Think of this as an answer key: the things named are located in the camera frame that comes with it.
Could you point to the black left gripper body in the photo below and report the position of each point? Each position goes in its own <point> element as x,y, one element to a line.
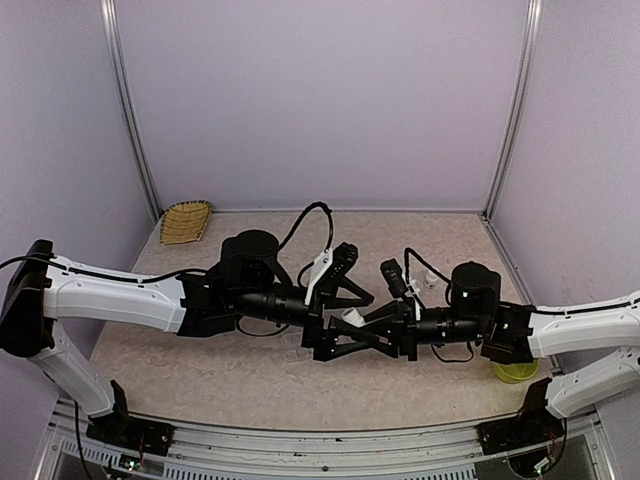
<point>315,334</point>

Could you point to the clear plastic pill organizer box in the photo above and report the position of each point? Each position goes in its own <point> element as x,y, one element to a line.
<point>293,350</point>

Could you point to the aluminium right corner post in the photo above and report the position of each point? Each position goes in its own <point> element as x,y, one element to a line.
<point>517,106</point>

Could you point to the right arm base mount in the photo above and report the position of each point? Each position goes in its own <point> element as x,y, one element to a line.
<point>530,425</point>

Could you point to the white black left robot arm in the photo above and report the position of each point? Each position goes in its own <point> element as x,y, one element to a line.
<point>248,281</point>

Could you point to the aluminium front frame rail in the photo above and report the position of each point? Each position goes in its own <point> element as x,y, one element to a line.
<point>200,450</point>

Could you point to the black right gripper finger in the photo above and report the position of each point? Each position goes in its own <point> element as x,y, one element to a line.
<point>385,341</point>
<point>389,313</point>

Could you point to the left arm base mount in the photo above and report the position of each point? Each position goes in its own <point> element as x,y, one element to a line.
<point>119,428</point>

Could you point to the aluminium left corner post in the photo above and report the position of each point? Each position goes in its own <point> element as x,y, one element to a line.
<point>108,9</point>

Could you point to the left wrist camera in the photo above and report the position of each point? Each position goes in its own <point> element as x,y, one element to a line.
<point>328,274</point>

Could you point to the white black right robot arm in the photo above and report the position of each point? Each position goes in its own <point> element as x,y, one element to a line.
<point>516,334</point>

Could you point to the woven bamboo tray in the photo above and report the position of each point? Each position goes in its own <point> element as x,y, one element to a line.
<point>184,222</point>

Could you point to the aluminium corner post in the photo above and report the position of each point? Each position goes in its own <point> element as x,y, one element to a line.
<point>517,106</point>
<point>108,9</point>

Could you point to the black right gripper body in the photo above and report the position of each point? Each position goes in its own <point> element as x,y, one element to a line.
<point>408,334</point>

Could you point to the green plastic bowl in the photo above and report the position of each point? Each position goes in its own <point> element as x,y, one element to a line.
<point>516,373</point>

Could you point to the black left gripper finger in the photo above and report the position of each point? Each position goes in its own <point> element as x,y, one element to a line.
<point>343,339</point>
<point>359,297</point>

